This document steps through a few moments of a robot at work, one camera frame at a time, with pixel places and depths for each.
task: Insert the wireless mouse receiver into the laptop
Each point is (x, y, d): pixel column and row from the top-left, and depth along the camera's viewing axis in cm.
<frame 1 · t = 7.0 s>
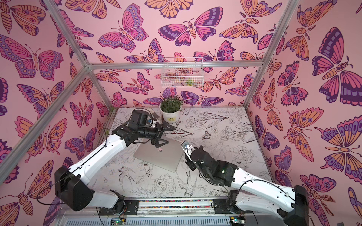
left hand: (173, 135, 72), fingers open
right hand: (188, 149, 73), fingers open
silver closed laptop: (167, 156, 94), on the table
green plant in white pot: (170, 107, 98), point 19 cm above the table

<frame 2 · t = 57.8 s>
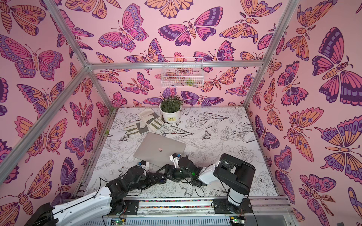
left hand: (161, 178, 80), fingers closed
right hand: (160, 174, 78), fingers open
white grey work glove: (149, 116, 115), point 2 cm above the table
white green striped work glove: (139, 127, 108), point 2 cm above the table
the other named things where they were.

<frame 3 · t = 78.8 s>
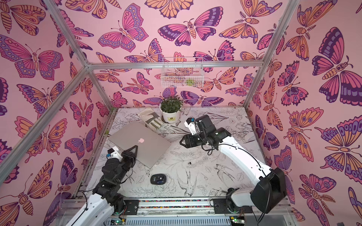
left hand: (138, 144, 78), fingers closed
right hand: (185, 140, 77), fingers open
black wireless mouse: (158, 179, 83), point 3 cm above the table
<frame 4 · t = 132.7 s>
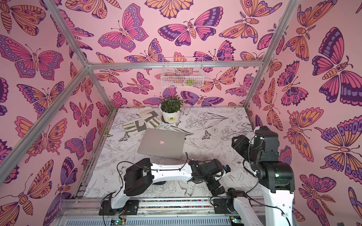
left hand: (222, 186, 76), fingers open
right hand: (235, 140, 63), fingers open
